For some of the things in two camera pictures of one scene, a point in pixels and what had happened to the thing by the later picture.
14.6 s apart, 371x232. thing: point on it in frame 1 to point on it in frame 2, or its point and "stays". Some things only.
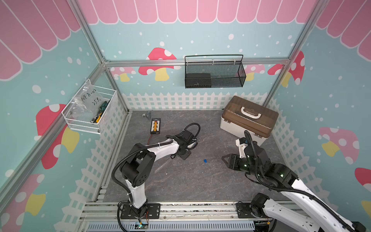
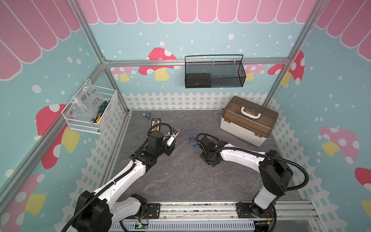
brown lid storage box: x=239 y=115 stays
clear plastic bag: x=88 y=99 stays
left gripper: x=184 y=156 to x=171 y=148
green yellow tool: x=101 y=109 stays
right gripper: x=233 y=161 to x=212 y=164
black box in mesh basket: x=198 y=80 stays
